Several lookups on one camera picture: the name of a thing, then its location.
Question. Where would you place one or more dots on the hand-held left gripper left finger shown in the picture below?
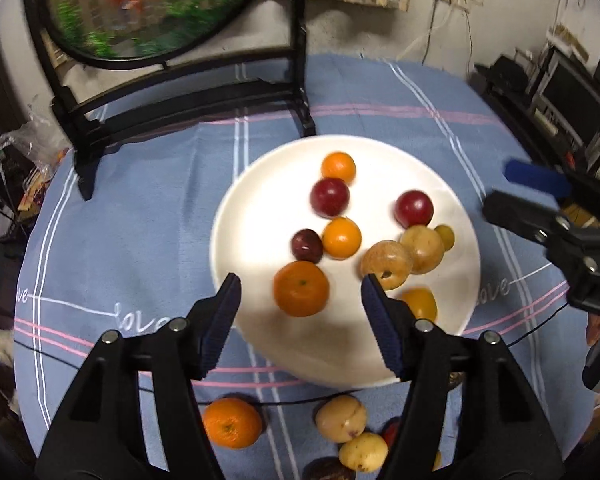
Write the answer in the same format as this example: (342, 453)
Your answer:
(220, 325)

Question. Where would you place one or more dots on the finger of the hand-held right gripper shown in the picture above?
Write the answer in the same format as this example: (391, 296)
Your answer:
(520, 212)
(535, 177)

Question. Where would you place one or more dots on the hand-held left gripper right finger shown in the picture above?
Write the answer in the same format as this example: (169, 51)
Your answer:
(382, 325)

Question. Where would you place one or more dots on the yellow-orange mandarin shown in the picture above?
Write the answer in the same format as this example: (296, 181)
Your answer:
(422, 305)

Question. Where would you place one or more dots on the small olive fruit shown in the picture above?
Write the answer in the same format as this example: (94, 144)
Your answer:
(446, 236)

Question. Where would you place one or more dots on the large orange mandarin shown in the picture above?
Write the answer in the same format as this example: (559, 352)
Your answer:
(231, 422)
(301, 288)

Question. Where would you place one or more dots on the dark red plum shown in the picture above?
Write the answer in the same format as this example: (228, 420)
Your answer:
(330, 197)
(414, 208)

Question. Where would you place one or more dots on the small dark purple plum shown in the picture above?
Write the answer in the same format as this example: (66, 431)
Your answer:
(307, 245)

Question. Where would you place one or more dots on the white round plate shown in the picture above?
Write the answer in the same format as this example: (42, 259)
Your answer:
(260, 220)

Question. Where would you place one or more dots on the black media stand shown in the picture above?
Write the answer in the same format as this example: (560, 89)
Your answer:
(515, 115)

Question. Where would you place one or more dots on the black computer monitor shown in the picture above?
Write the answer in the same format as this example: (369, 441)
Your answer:
(575, 97)

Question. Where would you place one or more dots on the black hat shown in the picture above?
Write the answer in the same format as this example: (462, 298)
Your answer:
(502, 72)

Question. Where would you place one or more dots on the blue plaid tablecloth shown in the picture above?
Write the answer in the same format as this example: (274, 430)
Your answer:
(155, 185)

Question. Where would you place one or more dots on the dark purple passion fruit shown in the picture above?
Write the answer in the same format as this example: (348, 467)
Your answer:
(327, 470)

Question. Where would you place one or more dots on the clear plastic bag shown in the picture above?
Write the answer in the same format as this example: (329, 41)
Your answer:
(35, 140)

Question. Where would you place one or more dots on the round goldfish screen on stand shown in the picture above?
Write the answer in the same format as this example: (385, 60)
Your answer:
(155, 0)

